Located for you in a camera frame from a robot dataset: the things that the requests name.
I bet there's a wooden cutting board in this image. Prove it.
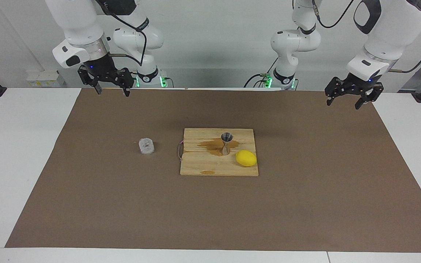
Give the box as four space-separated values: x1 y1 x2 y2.
177 127 259 177

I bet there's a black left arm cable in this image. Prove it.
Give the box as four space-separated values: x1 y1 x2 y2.
311 0 421 73

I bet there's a white wall outlet box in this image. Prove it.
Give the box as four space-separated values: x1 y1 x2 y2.
26 70 65 87

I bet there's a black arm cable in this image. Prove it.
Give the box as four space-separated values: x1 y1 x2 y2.
311 0 421 73
94 0 148 67

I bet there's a brown table mat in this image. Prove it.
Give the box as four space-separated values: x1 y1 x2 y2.
5 88 421 252

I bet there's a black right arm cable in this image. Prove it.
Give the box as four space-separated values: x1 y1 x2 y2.
94 0 148 67

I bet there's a clear glass cup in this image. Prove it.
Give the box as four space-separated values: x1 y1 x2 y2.
139 137 155 155

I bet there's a yellow lemon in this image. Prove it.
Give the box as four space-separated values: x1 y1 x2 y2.
235 150 258 167

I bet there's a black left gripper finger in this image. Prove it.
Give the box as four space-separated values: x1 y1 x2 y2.
354 83 384 110
325 77 342 107

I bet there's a steel double jigger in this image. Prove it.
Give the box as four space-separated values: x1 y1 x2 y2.
220 132 233 156

